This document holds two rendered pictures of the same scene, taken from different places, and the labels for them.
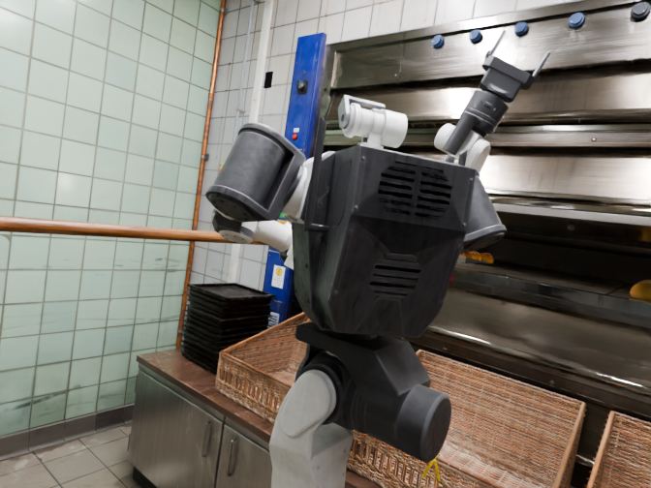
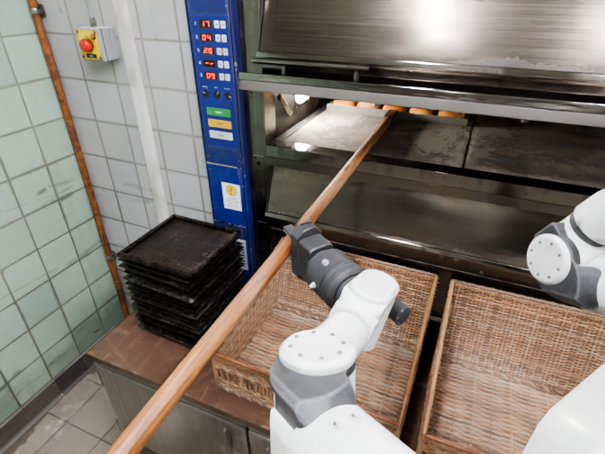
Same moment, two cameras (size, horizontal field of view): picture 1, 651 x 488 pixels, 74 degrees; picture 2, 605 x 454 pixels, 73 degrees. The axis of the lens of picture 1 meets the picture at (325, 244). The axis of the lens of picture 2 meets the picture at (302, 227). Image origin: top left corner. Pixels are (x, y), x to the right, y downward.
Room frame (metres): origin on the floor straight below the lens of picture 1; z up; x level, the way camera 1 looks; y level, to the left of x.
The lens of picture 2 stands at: (0.75, 0.29, 1.65)
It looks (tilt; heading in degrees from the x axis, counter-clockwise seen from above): 31 degrees down; 346
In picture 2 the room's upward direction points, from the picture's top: straight up
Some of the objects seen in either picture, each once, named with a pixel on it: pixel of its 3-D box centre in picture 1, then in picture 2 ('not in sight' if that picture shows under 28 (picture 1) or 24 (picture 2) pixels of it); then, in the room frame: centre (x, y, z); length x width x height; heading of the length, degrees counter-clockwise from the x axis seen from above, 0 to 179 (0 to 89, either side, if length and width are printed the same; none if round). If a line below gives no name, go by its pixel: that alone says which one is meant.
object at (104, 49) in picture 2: not in sight; (97, 43); (2.36, 0.58, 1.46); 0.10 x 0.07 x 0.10; 52
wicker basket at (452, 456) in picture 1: (463, 432); (542, 397); (1.25, -0.49, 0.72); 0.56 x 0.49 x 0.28; 53
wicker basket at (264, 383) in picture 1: (313, 367); (329, 330); (1.62, -0.02, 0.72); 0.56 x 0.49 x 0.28; 52
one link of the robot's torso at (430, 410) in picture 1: (369, 382); not in sight; (0.78, -0.12, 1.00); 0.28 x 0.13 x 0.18; 53
